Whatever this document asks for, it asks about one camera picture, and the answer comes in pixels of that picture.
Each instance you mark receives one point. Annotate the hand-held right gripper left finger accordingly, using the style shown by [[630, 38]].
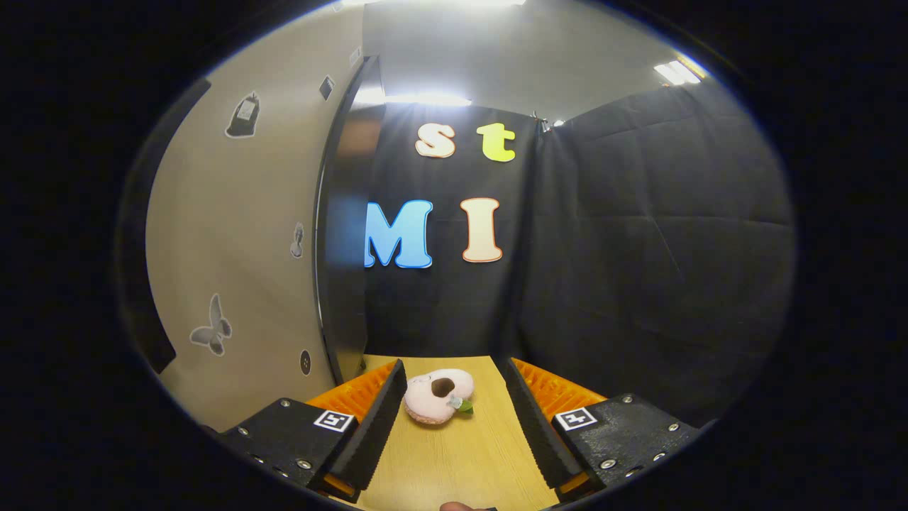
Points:
[[376, 433]]

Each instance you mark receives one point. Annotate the black backdrop cloth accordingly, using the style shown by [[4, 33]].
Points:
[[638, 270]]

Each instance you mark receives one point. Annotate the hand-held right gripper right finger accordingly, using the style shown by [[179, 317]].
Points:
[[535, 433]]

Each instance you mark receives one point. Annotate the dark grey cabinet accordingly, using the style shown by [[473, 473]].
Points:
[[344, 298]]

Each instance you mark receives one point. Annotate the pink plush toy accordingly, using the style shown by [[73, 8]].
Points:
[[425, 404]]

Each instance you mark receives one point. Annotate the beige cabinet door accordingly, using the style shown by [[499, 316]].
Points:
[[241, 227]]

